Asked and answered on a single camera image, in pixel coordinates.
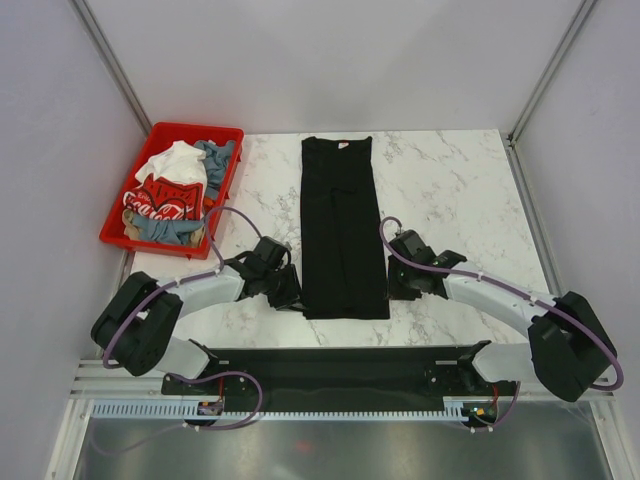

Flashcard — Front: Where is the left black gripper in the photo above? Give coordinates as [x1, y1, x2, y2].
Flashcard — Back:
[261, 263, 309, 313]

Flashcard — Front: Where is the black t-shirt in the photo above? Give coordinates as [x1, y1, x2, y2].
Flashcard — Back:
[300, 136, 390, 320]

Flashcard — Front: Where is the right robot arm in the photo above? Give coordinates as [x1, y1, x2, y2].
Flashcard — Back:
[385, 230, 623, 402]

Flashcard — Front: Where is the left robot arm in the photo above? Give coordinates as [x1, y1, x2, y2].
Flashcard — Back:
[91, 236, 302, 393]

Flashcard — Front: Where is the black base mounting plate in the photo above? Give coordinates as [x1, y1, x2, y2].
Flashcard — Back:
[161, 347, 516, 412]

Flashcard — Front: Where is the grey-blue t-shirt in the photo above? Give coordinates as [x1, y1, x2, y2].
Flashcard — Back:
[129, 140, 235, 248]

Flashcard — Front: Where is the red coca-cola t-shirt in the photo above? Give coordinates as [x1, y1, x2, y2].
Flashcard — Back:
[122, 175, 204, 221]

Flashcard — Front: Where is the beige garment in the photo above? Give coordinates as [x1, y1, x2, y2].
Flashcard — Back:
[122, 209, 148, 241]

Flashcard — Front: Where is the white t-shirt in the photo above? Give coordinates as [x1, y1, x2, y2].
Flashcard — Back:
[135, 140, 207, 185]

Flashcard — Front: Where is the red plastic bin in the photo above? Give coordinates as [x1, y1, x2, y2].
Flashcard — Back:
[99, 122, 244, 259]

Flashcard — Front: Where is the white slotted cable duct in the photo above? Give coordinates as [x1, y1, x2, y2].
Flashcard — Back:
[91, 399, 488, 422]

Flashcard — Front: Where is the right aluminium frame post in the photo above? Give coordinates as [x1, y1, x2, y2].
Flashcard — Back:
[505, 0, 600, 149]

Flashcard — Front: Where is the aluminium frame post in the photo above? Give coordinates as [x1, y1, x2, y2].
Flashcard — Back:
[69, 0, 153, 136]
[505, 0, 600, 149]

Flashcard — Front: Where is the left aluminium frame post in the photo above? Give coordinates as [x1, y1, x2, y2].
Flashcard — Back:
[69, 0, 153, 136]

